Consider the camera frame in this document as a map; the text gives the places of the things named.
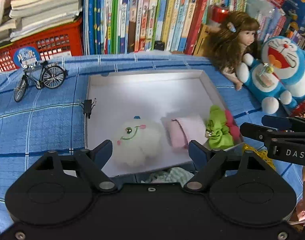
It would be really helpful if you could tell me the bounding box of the white cardboard box tray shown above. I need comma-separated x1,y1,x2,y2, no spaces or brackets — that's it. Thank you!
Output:
85,70,228,177

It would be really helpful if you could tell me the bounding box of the pink red soft item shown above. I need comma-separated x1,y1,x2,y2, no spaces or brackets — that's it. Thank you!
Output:
225,109,240,142

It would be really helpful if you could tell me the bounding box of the black binder clip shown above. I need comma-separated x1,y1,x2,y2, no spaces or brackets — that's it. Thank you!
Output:
81,98,97,119

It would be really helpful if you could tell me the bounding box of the brown haired doll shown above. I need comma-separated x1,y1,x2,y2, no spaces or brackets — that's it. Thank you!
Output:
208,11,260,90

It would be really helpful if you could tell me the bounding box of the green striped cloth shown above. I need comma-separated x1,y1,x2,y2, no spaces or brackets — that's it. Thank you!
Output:
141,167,194,187

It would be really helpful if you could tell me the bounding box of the green fabric scrunchie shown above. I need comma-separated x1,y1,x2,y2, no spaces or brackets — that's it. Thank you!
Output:
206,105,234,150

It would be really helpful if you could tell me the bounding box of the red can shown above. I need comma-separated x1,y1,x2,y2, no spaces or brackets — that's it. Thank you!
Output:
209,5,229,25

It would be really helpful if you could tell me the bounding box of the stack of grey books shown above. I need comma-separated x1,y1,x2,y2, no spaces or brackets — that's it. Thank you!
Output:
0,0,82,44

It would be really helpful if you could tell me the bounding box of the pink folded cloth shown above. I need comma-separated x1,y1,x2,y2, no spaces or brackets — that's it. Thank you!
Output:
161,114,208,153

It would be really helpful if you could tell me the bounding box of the white fluffy plush toy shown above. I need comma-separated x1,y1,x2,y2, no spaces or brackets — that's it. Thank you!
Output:
112,117,165,168

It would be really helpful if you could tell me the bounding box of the round blue sticker badge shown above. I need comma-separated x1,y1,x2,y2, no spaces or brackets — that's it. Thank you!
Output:
12,46,41,68

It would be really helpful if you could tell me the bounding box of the red plastic basket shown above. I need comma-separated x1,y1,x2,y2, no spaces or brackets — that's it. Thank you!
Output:
0,18,83,73

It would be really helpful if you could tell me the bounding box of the blue Doraemon plush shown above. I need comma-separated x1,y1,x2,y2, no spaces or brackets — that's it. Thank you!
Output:
235,36,305,114

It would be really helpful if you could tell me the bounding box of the miniature black bicycle model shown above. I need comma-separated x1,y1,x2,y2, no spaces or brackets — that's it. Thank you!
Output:
14,60,68,102

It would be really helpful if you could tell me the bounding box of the row of upright books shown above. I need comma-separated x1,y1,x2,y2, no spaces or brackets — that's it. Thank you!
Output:
82,0,305,55

